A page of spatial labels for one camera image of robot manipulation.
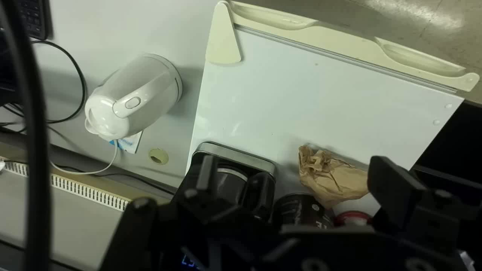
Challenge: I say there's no crumpled brown paper bag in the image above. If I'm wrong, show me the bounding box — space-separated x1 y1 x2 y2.
297 143 371 208

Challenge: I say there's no white slotted vent strip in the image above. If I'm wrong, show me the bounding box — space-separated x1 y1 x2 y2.
0 158 133 214

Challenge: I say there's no white electric kettle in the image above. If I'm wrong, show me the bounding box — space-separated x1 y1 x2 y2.
83 53 184 142

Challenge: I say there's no dark coffee can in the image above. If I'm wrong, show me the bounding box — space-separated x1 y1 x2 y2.
273 193 335 233

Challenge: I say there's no white mini fridge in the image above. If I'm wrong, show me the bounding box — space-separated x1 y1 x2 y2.
185 0 481 202

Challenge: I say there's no black drip coffee maker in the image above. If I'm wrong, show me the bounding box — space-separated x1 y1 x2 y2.
184 140 277 224

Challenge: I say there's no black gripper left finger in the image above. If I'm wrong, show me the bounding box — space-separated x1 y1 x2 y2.
100 196 175 271

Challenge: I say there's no red can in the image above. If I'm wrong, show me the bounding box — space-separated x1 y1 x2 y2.
333 209 374 229

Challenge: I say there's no thin black desk cable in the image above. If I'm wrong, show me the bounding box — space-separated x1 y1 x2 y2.
29 38 87 125

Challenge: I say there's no black computer keyboard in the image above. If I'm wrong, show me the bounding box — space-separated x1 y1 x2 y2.
0 0 54 42

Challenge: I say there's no white kettle cord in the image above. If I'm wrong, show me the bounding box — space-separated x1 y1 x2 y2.
48 138 124 178

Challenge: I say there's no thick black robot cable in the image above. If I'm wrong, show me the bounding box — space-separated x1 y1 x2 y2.
0 0 54 271

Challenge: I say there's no blue white sticker label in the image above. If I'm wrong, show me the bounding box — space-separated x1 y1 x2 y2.
107 131 145 154

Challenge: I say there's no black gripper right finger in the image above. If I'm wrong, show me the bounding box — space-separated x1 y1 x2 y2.
368 155 434 230

